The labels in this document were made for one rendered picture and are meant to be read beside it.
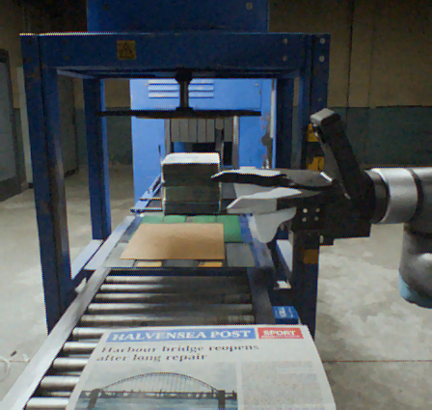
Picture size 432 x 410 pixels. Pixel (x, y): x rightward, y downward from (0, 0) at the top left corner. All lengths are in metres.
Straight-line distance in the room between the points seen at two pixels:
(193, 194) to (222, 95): 1.67
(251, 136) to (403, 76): 6.26
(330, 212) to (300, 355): 0.18
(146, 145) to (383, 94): 6.53
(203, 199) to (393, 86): 7.70
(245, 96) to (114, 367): 3.26
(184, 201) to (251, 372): 1.67
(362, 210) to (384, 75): 8.90
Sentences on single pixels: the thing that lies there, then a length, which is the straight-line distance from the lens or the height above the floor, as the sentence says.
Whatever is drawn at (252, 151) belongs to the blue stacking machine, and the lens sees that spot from 3.71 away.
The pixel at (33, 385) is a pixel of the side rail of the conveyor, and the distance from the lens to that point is 0.97.
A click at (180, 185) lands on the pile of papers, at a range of 2.13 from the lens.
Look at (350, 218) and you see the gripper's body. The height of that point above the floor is 1.19.
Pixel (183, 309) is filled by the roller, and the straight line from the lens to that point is 1.19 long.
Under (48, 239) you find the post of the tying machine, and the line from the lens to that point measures 1.54.
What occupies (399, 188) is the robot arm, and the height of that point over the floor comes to 1.23.
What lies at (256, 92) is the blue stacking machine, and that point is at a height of 1.44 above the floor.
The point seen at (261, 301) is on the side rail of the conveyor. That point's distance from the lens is 1.23.
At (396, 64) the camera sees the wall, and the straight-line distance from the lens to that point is 9.56.
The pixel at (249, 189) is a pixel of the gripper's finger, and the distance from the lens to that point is 0.59.
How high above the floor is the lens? 1.33
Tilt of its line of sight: 12 degrees down
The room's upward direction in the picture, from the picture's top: straight up
